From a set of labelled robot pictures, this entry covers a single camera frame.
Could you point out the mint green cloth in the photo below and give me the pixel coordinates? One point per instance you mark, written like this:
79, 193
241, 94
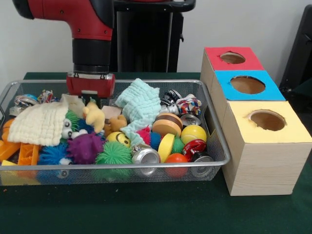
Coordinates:
139, 102

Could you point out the yellow ball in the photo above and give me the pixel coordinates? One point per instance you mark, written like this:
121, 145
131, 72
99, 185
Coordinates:
193, 134

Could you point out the yellow plush duck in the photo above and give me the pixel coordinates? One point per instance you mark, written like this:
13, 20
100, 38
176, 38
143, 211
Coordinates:
95, 117

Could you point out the black stand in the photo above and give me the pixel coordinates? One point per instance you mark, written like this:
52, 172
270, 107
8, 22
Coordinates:
299, 48

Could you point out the crushed red can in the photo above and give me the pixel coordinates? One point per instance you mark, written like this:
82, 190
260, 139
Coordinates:
195, 146

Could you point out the shallow silver mesh bin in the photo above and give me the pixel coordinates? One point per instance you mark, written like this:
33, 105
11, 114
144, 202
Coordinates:
170, 83

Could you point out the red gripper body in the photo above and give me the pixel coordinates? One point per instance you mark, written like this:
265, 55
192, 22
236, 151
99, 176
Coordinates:
90, 85

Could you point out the cream knitted cloth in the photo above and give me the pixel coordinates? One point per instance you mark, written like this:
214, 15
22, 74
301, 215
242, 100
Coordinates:
36, 124

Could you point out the wooden box with three holes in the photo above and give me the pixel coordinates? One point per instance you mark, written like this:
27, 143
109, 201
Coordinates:
265, 165

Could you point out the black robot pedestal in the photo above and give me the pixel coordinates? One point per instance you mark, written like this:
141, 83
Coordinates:
146, 44

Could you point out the toy hamburger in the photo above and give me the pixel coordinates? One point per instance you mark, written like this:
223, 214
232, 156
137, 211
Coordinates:
167, 124

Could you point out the purple spiky rubber toy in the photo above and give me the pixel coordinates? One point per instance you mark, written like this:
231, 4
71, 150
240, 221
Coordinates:
85, 147

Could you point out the orange red ball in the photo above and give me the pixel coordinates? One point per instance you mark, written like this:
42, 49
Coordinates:
176, 159

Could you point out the dark green tablecloth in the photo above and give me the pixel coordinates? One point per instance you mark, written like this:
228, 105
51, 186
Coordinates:
304, 89
146, 209

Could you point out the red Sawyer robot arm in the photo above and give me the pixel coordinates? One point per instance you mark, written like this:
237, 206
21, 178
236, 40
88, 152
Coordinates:
90, 19

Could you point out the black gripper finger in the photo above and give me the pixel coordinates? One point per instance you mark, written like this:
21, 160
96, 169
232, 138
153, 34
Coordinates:
86, 100
96, 101

